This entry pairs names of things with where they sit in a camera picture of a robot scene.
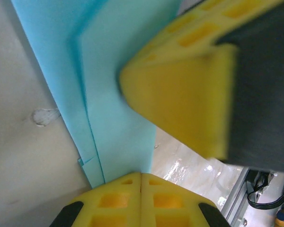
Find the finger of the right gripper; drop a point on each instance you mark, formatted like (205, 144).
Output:
(180, 94)
(187, 16)

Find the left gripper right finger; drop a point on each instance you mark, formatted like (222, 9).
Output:
(170, 205)

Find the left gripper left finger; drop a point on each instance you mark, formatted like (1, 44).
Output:
(113, 205)

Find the light blue paper sheet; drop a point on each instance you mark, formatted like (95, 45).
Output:
(104, 94)

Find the yellow power connector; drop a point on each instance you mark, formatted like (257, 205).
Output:
(282, 216)

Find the wide aluminium base rail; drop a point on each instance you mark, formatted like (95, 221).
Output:
(236, 196)

